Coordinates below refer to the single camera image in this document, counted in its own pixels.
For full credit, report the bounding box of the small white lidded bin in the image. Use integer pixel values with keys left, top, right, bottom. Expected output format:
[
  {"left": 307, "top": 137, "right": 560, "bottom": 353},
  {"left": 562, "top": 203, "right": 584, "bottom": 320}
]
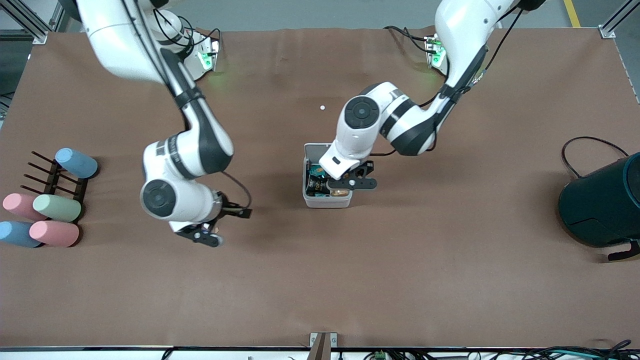
[{"left": 303, "top": 143, "right": 354, "bottom": 209}]

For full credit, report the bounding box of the brown table cover sheet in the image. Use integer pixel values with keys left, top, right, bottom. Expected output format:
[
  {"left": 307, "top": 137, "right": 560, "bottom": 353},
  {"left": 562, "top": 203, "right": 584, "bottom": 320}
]
[{"left": 0, "top": 26, "right": 640, "bottom": 350}]

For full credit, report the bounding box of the blue cup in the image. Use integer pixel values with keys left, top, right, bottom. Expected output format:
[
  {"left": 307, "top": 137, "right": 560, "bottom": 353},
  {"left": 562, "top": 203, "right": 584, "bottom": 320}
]
[
  {"left": 55, "top": 147, "right": 99, "bottom": 179},
  {"left": 0, "top": 221, "right": 43, "bottom": 249}
]

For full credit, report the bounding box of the green cup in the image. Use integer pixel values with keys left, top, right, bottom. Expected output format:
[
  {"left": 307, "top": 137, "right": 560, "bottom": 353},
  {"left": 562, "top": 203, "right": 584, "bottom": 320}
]
[{"left": 32, "top": 194, "right": 82, "bottom": 223}]

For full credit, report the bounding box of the pink cup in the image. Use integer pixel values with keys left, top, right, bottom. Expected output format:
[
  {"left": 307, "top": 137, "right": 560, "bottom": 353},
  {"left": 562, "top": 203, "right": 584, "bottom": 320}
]
[
  {"left": 2, "top": 193, "right": 48, "bottom": 222},
  {"left": 29, "top": 220, "right": 80, "bottom": 248}
]

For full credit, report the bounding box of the dark wooden cup rack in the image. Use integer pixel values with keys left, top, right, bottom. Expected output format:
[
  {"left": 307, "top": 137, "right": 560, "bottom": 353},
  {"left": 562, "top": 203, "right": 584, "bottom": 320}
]
[{"left": 20, "top": 151, "right": 89, "bottom": 221}]

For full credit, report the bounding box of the left arm base cable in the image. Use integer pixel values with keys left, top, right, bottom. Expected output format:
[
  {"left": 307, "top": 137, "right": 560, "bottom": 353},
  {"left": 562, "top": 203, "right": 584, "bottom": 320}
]
[{"left": 384, "top": 25, "right": 431, "bottom": 53}]

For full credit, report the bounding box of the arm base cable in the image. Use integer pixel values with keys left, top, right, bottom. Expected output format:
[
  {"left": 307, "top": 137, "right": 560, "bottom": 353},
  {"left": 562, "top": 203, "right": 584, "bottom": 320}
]
[
  {"left": 384, "top": 25, "right": 431, "bottom": 53},
  {"left": 152, "top": 7, "right": 223, "bottom": 51}
]

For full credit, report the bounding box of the metal table edge bracket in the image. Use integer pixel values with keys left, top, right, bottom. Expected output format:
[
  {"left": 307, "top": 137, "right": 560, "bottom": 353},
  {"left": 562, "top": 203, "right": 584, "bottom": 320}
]
[{"left": 309, "top": 332, "right": 338, "bottom": 360}]

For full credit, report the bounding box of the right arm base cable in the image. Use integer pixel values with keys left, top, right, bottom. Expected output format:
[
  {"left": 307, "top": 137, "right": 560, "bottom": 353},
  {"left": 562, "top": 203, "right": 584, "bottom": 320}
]
[{"left": 152, "top": 7, "right": 223, "bottom": 51}]

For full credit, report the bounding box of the aluminium frame profile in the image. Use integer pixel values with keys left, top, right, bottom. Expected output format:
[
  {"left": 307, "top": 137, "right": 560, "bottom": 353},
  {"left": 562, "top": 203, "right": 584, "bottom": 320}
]
[
  {"left": 0, "top": 0, "right": 68, "bottom": 46},
  {"left": 599, "top": 0, "right": 640, "bottom": 40}
]

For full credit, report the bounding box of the black cable bundle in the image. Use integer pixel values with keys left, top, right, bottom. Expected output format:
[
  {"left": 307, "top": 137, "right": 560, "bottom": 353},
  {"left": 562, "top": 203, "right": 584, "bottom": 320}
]
[{"left": 500, "top": 339, "right": 640, "bottom": 360}]

